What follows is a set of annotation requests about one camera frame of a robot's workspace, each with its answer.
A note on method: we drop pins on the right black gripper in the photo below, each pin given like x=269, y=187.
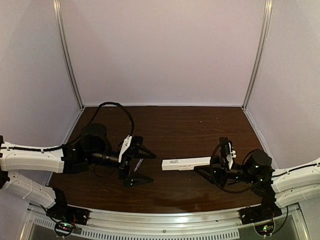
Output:
x=223, y=164

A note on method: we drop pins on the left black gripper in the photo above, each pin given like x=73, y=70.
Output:
x=130, y=163

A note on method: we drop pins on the white remote control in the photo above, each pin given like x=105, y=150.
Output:
x=184, y=164

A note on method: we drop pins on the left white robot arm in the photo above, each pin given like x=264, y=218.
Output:
x=92, y=148

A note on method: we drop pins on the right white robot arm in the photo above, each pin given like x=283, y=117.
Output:
x=277, y=187

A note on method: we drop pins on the small metal screwdriver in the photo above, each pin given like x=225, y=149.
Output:
x=138, y=164

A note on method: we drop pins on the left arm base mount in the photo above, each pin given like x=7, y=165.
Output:
x=67, y=219

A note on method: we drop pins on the front aluminium rail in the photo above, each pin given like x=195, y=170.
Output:
x=210, y=225

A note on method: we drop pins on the right aluminium frame post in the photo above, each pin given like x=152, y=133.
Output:
x=264, y=32

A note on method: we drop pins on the aluminium frame post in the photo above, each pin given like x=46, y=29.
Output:
x=65, y=52
x=264, y=32

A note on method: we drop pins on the left aluminium frame post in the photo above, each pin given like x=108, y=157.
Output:
x=65, y=52

